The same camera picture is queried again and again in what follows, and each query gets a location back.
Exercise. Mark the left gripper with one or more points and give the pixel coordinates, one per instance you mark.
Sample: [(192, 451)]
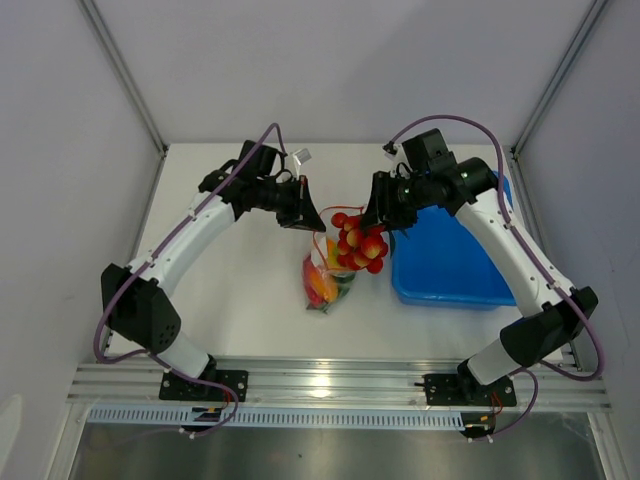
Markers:
[(302, 213)]

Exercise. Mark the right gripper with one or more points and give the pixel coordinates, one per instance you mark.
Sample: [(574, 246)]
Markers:
[(381, 208)]

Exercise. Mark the yellow orange mango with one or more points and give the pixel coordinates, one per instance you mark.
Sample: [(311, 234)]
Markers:
[(332, 254)]

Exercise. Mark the red cherry bunch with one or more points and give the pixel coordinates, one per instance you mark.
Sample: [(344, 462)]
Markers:
[(359, 249)]

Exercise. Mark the clear zip bag orange zipper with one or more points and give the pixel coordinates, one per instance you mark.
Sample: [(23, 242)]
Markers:
[(318, 248)]

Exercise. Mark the red orange mango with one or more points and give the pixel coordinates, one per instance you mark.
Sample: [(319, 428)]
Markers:
[(320, 287)]

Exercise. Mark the green cucumber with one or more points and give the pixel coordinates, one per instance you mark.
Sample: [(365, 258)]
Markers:
[(343, 287)]

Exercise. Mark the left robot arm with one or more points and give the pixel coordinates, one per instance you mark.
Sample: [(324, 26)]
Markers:
[(137, 297)]

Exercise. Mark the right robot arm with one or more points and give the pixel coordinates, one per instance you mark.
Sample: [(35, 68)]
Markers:
[(553, 311)]

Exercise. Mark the blue plastic bin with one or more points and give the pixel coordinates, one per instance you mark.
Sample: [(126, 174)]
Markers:
[(438, 263)]

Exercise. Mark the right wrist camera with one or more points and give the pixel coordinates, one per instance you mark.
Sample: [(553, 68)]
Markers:
[(399, 164)]

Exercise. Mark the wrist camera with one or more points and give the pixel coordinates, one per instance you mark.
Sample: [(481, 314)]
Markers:
[(399, 164), (295, 160)]

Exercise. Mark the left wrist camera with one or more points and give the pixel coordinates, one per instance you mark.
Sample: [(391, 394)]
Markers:
[(295, 160)]

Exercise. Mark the right aluminium frame post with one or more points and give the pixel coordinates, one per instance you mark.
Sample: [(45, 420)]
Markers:
[(576, 46)]

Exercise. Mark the aluminium frame post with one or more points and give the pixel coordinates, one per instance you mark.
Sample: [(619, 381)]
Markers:
[(121, 71), (576, 46)]

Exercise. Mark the aluminium mounting rail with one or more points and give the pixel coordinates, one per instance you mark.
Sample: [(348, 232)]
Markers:
[(331, 384)]

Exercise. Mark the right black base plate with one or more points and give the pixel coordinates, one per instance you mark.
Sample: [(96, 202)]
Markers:
[(448, 389)]

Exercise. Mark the white slotted cable duct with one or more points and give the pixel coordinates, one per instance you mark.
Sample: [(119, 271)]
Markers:
[(416, 419)]

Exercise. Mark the left aluminium frame post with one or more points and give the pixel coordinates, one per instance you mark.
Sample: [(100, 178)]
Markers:
[(121, 71)]

